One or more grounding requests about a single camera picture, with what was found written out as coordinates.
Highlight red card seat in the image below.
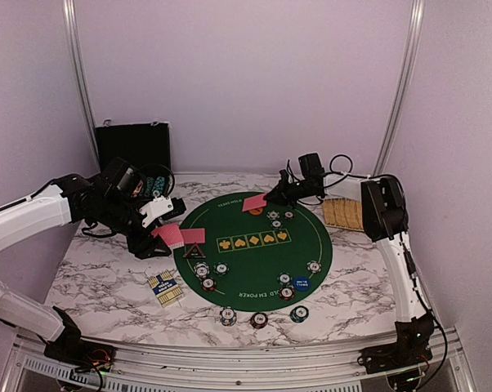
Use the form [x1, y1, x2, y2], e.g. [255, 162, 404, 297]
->
[242, 194, 267, 212]
[181, 228, 206, 244]

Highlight brown 100 chips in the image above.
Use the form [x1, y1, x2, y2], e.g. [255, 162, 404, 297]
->
[201, 277, 217, 292]

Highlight dark green chip row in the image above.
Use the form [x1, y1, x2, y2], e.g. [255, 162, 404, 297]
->
[143, 177, 155, 198]

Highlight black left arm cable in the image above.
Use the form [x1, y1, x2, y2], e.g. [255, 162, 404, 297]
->
[139, 163, 176, 203]

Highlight blue small blind button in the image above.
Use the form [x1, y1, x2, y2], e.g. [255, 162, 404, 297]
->
[293, 277, 311, 292]

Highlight aluminium frame post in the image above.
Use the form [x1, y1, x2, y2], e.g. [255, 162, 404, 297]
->
[372, 0, 426, 176]
[61, 0, 97, 136]

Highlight brown 100 chip stack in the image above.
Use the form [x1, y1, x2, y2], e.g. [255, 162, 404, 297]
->
[250, 312, 268, 329]

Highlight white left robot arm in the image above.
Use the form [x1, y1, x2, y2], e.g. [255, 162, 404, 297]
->
[0, 158, 175, 363]

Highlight left aluminium frame post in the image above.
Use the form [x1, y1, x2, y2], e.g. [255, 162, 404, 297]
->
[61, 0, 97, 136]

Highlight blue tan 10 chip stack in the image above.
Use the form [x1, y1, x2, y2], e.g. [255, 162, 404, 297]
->
[220, 306, 237, 327]

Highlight blue texas holdem card box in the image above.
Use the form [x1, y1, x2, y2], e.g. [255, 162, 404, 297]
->
[148, 271, 184, 308]

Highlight teal 50 chips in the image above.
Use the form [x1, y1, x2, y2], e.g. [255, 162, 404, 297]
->
[214, 262, 230, 276]

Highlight orange big blind button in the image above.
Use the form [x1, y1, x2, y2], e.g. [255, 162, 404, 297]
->
[248, 207, 263, 216]

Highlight red backed card deck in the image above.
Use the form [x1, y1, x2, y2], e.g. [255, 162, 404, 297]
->
[151, 224, 185, 250]

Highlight black poker chip case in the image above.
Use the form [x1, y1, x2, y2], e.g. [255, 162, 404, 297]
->
[89, 122, 172, 187]

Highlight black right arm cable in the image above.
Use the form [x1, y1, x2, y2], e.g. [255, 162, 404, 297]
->
[327, 153, 373, 180]

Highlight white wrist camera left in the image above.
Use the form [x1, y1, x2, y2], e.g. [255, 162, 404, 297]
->
[139, 196, 173, 228]

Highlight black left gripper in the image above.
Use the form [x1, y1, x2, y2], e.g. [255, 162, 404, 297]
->
[97, 194, 171, 259]

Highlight right aluminium frame post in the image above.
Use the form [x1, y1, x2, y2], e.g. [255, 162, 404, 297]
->
[372, 0, 426, 176]

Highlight teal 50 chip row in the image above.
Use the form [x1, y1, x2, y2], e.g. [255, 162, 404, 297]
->
[152, 176, 166, 198]

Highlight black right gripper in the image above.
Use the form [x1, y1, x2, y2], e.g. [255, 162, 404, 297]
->
[262, 176, 315, 210]

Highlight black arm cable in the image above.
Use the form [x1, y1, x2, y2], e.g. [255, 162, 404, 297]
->
[139, 163, 176, 203]
[327, 153, 373, 180]

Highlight green round poker mat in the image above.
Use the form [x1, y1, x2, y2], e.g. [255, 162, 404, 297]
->
[173, 192, 333, 312]

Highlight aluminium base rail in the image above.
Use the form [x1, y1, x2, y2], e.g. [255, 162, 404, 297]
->
[0, 328, 477, 391]

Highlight blue tan chips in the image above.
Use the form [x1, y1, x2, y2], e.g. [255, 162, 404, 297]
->
[194, 262, 211, 279]

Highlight black triangular all-in marker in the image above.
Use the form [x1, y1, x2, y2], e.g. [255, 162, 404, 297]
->
[183, 243, 206, 260]

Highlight blue white chip mat edge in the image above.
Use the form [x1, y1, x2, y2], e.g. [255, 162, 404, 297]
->
[306, 261, 322, 274]

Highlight teal 50 chip stack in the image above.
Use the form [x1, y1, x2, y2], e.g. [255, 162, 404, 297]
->
[289, 305, 310, 323]

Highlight blue white chip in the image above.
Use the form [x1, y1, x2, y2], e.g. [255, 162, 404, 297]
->
[267, 211, 280, 221]

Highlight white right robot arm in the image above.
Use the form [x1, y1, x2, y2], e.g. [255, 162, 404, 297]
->
[264, 153, 436, 372]

